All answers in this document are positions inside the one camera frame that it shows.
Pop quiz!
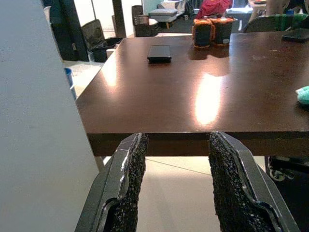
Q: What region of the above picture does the black and white shoe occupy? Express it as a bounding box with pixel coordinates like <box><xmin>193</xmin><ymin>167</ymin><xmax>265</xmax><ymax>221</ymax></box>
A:
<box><xmin>267</xmin><ymin>156</ymin><xmax>295</xmax><ymax>182</ymax></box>

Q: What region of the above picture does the open black suitcase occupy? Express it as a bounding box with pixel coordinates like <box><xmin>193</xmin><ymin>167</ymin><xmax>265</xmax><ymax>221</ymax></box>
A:
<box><xmin>81</xmin><ymin>19</ymin><xmax>124</xmax><ymax>63</ymax></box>

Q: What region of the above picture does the dark brown wooden table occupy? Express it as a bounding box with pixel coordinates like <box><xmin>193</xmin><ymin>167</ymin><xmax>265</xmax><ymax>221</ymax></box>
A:
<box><xmin>76</xmin><ymin>30</ymin><xmax>309</xmax><ymax>157</ymax></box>

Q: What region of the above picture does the dark pillar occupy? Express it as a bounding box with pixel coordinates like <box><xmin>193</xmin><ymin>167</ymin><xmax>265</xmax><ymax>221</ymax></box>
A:
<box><xmin>112</xmin><ymin>0</ymin><xmax>127</xmax><ymax>39</ymax></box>

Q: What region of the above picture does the teal cloth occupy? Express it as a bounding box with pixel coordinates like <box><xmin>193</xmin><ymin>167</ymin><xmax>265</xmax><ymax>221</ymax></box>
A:
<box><xmin>295</xmin><ymin>86</ymin><xmax>309</xmax><ymax>106</ymax></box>

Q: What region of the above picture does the blue plastic container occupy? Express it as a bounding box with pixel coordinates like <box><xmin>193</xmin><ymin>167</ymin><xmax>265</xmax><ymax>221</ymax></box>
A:
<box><xmin>64</xmin><ymin>67</ymin><xmax>74</xmax><ymax>89</ymax></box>

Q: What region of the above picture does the dark brown cabinet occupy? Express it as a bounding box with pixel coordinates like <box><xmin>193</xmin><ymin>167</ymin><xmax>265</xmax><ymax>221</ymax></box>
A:
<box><xmin>131</xmin><ymin>5</ymin><xmax>159</xmax><ymax>37</ymax></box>

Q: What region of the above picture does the black flat device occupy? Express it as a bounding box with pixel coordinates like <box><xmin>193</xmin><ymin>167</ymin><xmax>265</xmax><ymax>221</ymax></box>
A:
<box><xmin>281</xmin><ymin>28</ymin><xmax>309</xmax><ymax>43</ymax></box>

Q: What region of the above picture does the white low bench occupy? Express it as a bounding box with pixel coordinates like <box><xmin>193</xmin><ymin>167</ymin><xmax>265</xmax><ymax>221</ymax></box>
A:
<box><xmin>148</xmin><ymin>8</ymin><xmax>185</xmax><ymax>29</ymax></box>

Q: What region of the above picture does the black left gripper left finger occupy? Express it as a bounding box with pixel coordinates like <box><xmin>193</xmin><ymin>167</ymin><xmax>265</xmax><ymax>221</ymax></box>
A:
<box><xmin>75</xmin><ymin>132</ymin><xmax>149</xmax><ymax>232</ymax></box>

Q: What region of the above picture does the red cloth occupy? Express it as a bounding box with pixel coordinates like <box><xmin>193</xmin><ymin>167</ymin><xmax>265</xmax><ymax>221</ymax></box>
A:
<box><xmin>196</xmin><ymin>0</ymin><xmax>232</xmax><ymax>19</ymax></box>

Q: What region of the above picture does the black flat rectangular case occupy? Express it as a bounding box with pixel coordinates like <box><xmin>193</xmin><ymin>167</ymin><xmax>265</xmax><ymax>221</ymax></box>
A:
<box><xmin>147</xmin><ymin>45</ymin><xmax>172</xmax><ymax>63</ymax></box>

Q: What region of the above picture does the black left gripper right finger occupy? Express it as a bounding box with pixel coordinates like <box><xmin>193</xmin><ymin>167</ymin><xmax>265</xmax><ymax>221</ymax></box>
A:
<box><xmin>208</xmin><ymin>131</ymin><xmax>301</xmax><ymax>232</ymax></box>

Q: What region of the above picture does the orange and black battery pack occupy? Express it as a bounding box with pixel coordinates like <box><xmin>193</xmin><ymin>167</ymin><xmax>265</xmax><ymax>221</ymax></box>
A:
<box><xmin>192</xmin><ymin>18</ymin><xmax>215</xmax><ymax>49</ymax></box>
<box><xmin>210</xmin><ymin>16</ymin><xmax>235</xmax><ymax>46</ymax></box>

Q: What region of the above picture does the white panel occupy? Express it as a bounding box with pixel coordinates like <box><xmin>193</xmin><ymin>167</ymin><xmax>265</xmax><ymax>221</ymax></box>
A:
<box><xmin>0</xmin><ymin>0</ymin><xmax>101</xmax><ymax>232</ymax></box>

